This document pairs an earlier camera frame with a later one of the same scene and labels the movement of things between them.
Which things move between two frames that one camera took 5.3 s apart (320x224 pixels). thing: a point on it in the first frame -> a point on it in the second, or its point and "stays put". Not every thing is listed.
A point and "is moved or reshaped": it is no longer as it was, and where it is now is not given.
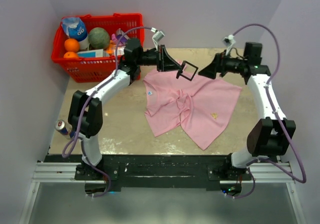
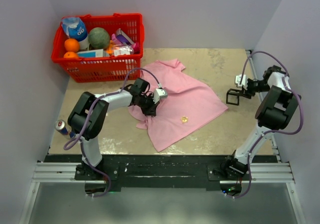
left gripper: x=167 y=63 -> x=151 y=111
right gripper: x=218 y=65 -> x=247 y=93
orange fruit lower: x=70 y=54 stays put
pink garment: x=202 y=105 is moved or reshaped
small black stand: x=181 y=71 -> x=232 y=96
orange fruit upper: x=71 y=45 stays put
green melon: x=98 y=38 stays put
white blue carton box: x=91 y=53 stays put
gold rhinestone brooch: x=214 y=115 -> x=184 y=119
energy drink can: x=61 y=127 stays put
